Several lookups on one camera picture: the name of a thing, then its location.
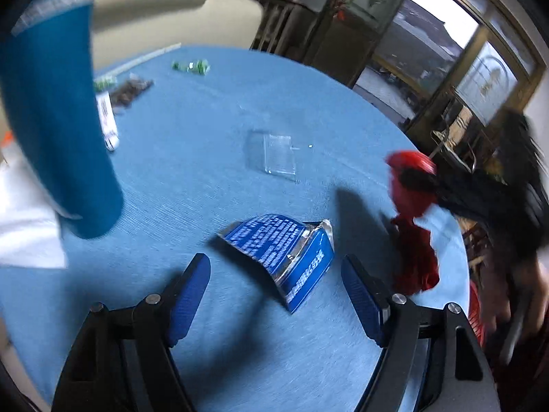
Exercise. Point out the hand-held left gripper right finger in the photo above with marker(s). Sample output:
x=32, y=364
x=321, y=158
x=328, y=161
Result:
x=362, y=300

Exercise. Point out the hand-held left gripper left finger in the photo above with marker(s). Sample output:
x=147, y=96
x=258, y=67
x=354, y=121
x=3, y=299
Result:
x=188, y=300

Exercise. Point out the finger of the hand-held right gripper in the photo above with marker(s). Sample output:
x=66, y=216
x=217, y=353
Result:
x=450, y=193

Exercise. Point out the red knotted plastic bag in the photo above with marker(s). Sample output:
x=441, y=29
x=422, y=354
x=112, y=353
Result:
x=414, y=249

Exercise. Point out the blue foil snack bag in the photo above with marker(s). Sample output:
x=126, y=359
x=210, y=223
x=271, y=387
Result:
x=278, y=244

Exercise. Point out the red plastic basket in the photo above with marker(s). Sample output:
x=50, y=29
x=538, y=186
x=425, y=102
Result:
x=476, y=313

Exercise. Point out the clear plastic box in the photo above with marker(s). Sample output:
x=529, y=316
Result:
x=274, y=154

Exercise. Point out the person's right forearm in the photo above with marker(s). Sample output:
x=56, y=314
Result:
x=510, y=300

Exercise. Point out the brown door with glass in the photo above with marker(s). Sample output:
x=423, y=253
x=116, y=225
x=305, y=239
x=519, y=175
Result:
x=484, y=81
x=343, y=47

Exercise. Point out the white tissue stack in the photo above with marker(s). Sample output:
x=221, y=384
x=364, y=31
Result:
x=25, y=223

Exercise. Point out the green white packet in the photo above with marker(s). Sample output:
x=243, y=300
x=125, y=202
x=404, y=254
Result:
x=107, y=120

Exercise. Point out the red door ornament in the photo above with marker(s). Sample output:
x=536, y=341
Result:
x=341, y=10

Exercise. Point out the dark snack packet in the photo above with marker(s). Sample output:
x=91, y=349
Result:
x=131, y=91

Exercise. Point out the teal thermos bottle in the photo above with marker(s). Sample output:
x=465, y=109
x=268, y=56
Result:
x=55, y=116

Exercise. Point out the green candy wrapper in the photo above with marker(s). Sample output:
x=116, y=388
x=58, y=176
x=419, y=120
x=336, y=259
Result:
x=193, y=66

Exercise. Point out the wooden crib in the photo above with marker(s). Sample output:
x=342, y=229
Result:
x=274, y=21

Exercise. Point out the beige leather sofa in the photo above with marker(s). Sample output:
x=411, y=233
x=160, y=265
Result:
x=171, y=21

